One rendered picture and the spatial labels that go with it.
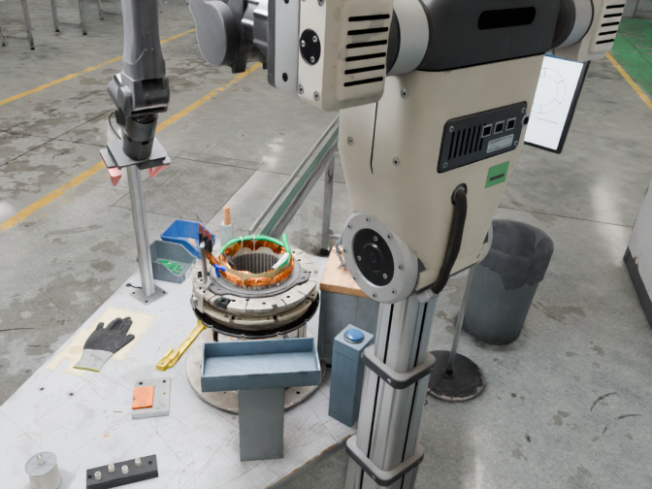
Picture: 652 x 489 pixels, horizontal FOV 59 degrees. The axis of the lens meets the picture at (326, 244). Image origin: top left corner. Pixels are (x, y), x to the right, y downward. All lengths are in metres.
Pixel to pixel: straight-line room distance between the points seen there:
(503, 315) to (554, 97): 1.29
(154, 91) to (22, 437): 0.90
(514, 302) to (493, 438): 0.69
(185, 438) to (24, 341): 1.81
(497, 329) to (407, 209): 2.29
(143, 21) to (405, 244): 0.57
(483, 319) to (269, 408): 1.89
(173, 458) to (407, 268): 0.82
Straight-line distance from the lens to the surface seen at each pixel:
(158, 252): 2.14
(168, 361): 1.67
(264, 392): 1.28
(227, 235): 1.51
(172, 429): 1.52
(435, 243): 0.85
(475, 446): 2.61
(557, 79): 2.07
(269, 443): 1.40
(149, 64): 1.09
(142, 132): 1.17
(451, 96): 0.76
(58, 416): 1.62
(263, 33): 0.69
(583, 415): 2.92
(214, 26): 0.76
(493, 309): 2.99
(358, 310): 1.52
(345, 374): 1.40
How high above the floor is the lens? 1.90
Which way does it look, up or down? 30 degrees down
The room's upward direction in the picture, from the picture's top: 4 degrees clockwise
